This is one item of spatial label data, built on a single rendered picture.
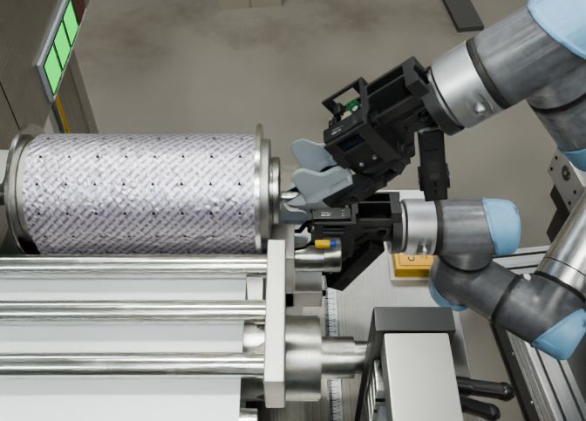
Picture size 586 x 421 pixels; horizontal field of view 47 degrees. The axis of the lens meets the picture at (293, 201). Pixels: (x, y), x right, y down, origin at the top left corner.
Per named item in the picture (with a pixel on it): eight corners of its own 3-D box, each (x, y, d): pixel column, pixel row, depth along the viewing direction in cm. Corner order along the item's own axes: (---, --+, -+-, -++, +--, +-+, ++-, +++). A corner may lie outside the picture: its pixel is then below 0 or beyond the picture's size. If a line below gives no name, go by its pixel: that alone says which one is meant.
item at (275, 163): (280, 145, 72) (281, 172, 79) (261, 145, 72) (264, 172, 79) (279, 211, 70) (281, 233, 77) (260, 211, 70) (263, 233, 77)
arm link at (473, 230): (512, 271, 90) (529, 231, 83) (430, 271, 90) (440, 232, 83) (500, 226, 95) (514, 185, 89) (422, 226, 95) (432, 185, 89)
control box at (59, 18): (54, 103, 99) (40, 64, 94) (49, 103, 99) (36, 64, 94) (87, 8, 116) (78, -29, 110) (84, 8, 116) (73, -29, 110)
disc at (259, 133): (262, 283, 75) (257, 198, 64) (258, 283, 75) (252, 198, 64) (266, 185, 85) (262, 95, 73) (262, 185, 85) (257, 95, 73)
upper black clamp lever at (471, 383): (509, 405, 47) (520, 397, 46) (445, 397, 46) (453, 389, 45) (506, 388, 48) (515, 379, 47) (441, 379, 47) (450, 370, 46)
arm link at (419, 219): (423, 222, 94) (431, 270, 89) (391, 222, 94) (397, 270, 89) (431, 186, 89) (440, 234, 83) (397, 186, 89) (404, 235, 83)
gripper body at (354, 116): (316, 103, 71) (413, 41, 65) (363, 147, 76) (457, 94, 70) (318, 153, 66) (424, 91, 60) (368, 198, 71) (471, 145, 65)
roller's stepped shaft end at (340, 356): (397, 386, 52) (402, 366, 49) (319, 386, 52) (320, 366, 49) (392, 349, 54) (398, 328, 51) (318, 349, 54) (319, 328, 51)
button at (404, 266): (437, 277, 109) (439, 268, 107) (394, 277, 109) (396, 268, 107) (431, 243, 114) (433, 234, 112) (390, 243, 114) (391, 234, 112)
